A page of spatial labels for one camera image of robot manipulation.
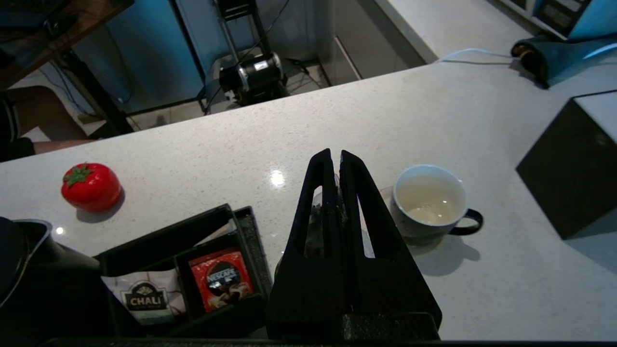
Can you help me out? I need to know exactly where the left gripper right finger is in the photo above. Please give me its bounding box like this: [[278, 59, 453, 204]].
[[340, 150, 442, 340]]

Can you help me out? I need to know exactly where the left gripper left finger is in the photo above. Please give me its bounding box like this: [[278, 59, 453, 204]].
[[266, 148, 347, 339]]

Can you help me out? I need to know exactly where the black electric kettle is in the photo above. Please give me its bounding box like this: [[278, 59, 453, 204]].
[[0, 217, 114, 339]]

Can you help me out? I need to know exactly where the red package with white label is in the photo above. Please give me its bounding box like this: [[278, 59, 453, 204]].
[[189, 248, 255, 314]]

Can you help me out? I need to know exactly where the black sachet organizer box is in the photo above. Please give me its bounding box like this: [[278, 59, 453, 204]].
[[94, 204, 270, 338]]

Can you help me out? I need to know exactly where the white Chali tea packet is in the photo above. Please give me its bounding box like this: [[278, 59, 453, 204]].
[[101, 269, 186, 325]]

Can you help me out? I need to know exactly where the black rectangular serving tray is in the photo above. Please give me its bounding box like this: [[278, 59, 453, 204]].
[[231, 206, 275, 338]]

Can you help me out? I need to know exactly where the black ceramic mug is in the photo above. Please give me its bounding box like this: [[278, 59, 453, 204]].
[[391, 165, 484, 246]]

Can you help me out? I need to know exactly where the black tissue box white lid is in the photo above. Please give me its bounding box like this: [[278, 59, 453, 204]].
[[516, 90, 617, 240]]

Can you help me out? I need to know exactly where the red toy tomato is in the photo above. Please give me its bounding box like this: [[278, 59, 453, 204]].
[[61, 162, 122, 213]]

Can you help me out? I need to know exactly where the grey kitchen base cabinet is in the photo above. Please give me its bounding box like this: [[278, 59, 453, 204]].
[[318, 0, 427, 87]]

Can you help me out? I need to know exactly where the person in grey t-shirt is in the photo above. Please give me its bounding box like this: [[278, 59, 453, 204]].
[[0, 87, 99, 162]]

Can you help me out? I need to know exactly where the brown wooden desk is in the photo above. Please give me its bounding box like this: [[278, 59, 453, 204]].
[[0, 0, 135, 136]]

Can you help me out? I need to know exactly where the white power cable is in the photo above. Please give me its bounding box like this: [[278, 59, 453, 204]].
[[434, 47, 519, 65]]

